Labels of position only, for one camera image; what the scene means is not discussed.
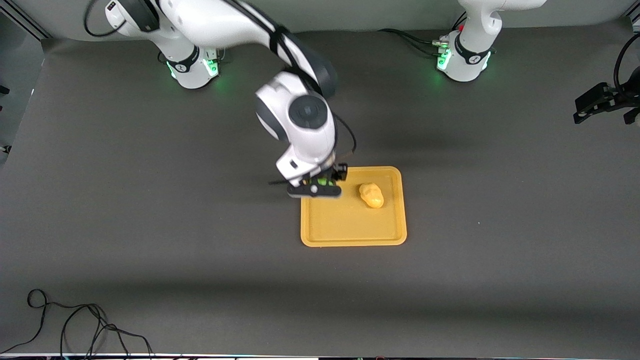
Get yellow potato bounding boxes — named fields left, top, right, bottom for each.
left=358, top=182, right=385, bottom=209

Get dark grey table mat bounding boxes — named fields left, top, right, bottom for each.
left=0, top=17, right=640, bottom=357

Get yellow plastic tray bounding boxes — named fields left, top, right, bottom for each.
left=300, top=166, right=408, bottom=248

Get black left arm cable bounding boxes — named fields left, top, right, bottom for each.
left=613, top=32, right=640, bottom=97

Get black left arm base cables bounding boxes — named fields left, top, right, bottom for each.
left=377, top=12, right=468, bottom=57

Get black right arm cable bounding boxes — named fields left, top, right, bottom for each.
left=83, top=0, right=357, bottom=156

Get thin black loose cable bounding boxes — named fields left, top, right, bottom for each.
left=0, top=289, right=153, bottom=358

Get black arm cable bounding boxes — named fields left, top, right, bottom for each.
left=613, top=32, right=640, bottom=97
left=83, top=0, right=357, bottom=156

